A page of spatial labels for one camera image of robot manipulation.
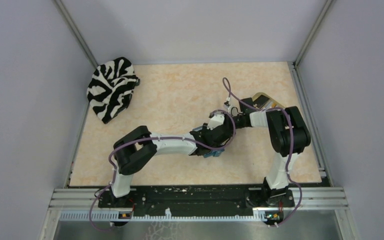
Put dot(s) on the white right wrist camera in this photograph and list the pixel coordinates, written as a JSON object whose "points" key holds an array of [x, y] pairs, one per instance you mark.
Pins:
{"points": [[227, 106]]}

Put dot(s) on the teal leather card holder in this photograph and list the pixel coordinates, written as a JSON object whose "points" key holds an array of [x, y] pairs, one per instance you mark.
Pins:
{"points": [[213, 153]]}

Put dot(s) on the zebra striped cloth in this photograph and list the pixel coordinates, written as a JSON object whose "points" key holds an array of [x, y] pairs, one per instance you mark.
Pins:
{"points": [[111, 88]]}

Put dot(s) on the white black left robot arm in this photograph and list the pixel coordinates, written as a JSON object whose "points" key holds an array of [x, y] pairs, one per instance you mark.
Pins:
{"points": [[132, 152]]}

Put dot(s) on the beige card tray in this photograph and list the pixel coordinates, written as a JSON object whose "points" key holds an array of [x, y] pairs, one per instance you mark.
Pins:
{"points": [[262, 100]]}

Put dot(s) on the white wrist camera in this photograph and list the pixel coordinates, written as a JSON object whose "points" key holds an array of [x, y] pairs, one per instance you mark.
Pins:
{"points": [[216, 120], [227, 106]]}

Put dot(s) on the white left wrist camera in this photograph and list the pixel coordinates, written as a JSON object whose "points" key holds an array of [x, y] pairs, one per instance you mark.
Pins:
{"points": [[216, 120]]}

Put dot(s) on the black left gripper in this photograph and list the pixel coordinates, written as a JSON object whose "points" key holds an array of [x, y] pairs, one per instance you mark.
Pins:
{"points": [[204, 128]]}

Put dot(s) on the aluminium frame rail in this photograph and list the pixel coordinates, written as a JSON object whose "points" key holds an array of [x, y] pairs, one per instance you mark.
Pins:
{"points": [[80, 205]]}

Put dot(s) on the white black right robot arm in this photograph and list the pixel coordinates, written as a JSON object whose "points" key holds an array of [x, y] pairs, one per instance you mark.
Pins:
{"points": [[289, 136]]}

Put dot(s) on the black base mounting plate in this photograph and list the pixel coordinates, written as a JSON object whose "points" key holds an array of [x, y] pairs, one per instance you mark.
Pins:
{"points": [[221, 200]]}

